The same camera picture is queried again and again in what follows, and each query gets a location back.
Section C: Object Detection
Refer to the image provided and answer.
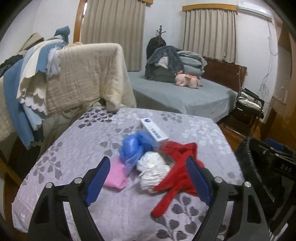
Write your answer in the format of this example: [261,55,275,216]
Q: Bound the grey bed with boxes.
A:
[128,72,237,122]

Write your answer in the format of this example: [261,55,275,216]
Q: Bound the white blue cardboard box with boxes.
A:
[140,118,169,147]

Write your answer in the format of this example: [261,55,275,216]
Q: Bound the pink plush pig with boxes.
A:
[175,71,203,89]

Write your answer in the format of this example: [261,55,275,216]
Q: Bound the beige curtain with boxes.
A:
[80,0,147,71]
[183,9,237,63]

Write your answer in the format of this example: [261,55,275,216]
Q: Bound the white air conditioner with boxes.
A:
[236,1,272,19]

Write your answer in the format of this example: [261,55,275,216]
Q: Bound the pile of grey blankets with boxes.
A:
[177,51,208,79]

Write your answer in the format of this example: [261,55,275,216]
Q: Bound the white paper ball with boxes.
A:
[137,152,171,193]

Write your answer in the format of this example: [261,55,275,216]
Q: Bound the blue plastic bag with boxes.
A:
[118,132,159,175]

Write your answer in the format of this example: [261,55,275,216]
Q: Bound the beige quilted blanket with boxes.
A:
[0,42,137,143]

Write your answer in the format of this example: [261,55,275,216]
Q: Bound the black folding chair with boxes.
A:
[224,88,264,138]

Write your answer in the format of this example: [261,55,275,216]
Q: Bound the dark grey fleece jacket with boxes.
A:
[144,46,185,83]

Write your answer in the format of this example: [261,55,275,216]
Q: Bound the right beige curtain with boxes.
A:
[183,9,237,63]

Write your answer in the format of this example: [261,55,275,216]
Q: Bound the left beige curtain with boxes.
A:
[80,0,147,71]

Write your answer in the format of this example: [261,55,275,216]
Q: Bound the black trash bag bin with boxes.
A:
[234,137,295,235]

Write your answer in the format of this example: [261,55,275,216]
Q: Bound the pink face mask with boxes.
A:
[104,157,128,189]

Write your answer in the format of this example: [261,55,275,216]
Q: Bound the blue white scalloped blanket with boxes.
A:
[1,27,70,149]

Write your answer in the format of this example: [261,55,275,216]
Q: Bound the dark wooden headboard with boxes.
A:
[202,57,247,92]

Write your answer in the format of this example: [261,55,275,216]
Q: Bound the wooden coat rack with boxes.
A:
[146,25,167,60]

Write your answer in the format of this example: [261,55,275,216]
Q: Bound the red cloth gloves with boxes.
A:
[151,141,204,218]

